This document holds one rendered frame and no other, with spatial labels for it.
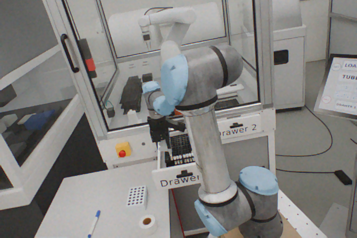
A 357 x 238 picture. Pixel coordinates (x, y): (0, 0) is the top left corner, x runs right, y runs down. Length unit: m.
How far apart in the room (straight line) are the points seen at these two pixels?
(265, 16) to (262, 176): 0.80
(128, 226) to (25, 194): 0.57
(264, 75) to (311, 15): 3.54
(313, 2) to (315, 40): 0.61
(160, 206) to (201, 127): 0.69
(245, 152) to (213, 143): 0.97
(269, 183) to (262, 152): 0.86
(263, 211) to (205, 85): 0.45
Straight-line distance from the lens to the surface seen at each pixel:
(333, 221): 2.20
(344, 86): 1.49
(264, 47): 1.41
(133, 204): 1.30
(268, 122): 1.58
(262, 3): 1.37
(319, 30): 5.03
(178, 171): 1.22
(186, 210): 1.90
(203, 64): 0.64
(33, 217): 1.78
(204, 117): 0.67
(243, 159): 1.69
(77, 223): 1.40
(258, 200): 0.85
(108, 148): 1.58
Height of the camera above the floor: 1.67
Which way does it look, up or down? 25 degrees down
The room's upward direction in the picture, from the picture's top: 11 degrees counter-clockwise
